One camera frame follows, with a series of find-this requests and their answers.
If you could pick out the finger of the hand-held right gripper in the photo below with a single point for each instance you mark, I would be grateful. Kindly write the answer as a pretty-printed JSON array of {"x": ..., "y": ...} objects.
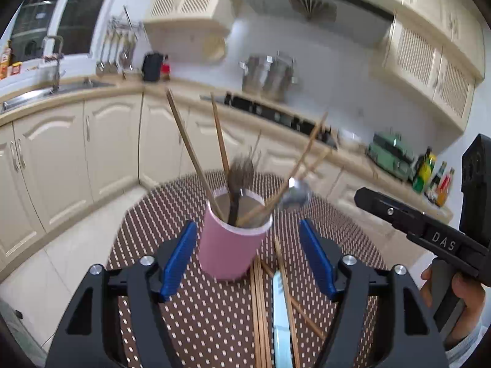
[{"x": 383, "y": 209}]

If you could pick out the person's right hand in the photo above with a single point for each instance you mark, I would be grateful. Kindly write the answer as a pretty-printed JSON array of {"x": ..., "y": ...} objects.
[{"x": 470, "y": 306}]

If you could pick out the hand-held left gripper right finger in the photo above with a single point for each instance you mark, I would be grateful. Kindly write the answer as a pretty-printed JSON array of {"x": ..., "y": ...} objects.
[{"x": 318, "y": 260}]

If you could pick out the small red jar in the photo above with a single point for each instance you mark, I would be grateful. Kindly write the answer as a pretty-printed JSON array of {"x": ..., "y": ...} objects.
[{"x": 16, "y": 69}]

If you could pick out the steel faucet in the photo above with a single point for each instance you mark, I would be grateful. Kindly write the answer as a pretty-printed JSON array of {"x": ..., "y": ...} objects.
[{"x": 55, "y": 76}]

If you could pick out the steel double sink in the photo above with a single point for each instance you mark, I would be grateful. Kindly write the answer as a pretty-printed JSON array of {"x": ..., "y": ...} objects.
[{"x": 30, "y": 97}]

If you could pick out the black electric kettle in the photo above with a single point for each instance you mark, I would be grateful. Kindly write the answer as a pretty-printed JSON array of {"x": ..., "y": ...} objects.
[{"x": 152, "y": 67}]

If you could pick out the amber bottle red label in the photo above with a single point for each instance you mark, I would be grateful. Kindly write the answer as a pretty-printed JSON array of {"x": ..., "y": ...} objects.
[{"x": 445, "y": 191}]

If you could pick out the steel steamer pot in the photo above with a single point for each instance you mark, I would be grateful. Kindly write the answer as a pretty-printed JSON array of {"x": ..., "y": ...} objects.
[{"x": 268, "y": 76}]

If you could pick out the beige kitchen countertop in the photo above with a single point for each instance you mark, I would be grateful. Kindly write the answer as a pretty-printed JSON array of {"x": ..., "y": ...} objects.
[{"x": 126, "y": 88}]

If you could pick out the dark olive oil bottle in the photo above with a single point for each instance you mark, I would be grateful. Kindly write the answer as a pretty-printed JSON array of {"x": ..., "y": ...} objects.
[{"x": 422, "y": 165}]

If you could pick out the light blue knife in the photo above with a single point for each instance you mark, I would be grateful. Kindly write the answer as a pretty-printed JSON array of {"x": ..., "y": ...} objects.
[{"x": 280, "y": 314}]

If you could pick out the red container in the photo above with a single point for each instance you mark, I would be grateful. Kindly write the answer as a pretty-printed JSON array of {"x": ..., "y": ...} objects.
[{"x": 165, "y": 69}]

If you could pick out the brown polka dot tablecloth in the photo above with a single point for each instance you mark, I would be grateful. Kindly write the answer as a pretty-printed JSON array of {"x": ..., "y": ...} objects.
[{"x": 153, "y": 214}]

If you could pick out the steel spoon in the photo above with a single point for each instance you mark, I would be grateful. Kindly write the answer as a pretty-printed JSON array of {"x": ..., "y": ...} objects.
[{"x": 295, "y": 195}]

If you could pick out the dark sauce bottle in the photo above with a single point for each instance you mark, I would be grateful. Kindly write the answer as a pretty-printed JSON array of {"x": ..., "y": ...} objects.
[{"x": 437, "y": 184}]

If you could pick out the black range hood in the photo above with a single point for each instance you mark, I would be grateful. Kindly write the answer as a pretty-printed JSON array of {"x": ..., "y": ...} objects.
[{"x": 268, "y": 4}]

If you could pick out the green electric cooker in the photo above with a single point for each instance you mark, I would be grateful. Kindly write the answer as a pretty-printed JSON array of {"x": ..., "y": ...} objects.
[{"x": 391, "y": 157}]

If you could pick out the person's right forearm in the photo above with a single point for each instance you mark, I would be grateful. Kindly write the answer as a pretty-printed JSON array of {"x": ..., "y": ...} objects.
[{"x": 466, "y": 347}]

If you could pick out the green bottle yellow cap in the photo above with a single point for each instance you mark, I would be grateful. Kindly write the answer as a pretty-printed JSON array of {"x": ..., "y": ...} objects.
[{"x": 426, "y": 178}]

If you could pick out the cream upper wall cabinet row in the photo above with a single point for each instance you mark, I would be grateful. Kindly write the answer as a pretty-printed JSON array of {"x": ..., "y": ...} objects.
[{"x": 441, "y": 7}]

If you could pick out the white bowl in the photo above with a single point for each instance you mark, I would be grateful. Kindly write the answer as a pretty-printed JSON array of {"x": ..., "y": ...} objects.
[{"x": 350, "y": 141}]

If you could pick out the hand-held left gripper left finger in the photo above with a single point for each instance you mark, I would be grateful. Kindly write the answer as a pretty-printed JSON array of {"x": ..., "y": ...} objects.
[{"x": 178, "y": 264}]

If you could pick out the white framed window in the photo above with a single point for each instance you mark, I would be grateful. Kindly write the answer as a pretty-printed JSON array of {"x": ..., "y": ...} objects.
[{"x": 76, "y": 15}]

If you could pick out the wall utensil rail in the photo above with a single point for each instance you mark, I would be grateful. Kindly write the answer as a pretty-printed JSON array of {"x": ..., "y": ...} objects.
[{"x": 126, "y": 25}]

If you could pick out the round bamboo trivet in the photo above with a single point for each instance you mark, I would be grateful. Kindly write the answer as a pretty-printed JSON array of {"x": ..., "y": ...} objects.
[{"x": 214, "y": 48}]

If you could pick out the cream lattice door wall cabinet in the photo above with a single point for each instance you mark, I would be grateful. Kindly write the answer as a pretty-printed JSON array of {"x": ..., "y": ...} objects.
[
  {"x": 184, "y": 4},
  {"x": 425, "y": 69}
]

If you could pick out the pink cup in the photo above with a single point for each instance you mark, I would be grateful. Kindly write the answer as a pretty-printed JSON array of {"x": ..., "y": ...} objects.
[{"x": 230, "y": 253}]

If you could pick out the bundle of wooden chopsticks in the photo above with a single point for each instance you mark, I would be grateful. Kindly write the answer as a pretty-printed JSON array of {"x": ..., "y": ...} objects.
[{"x": 190, "y": 146}]

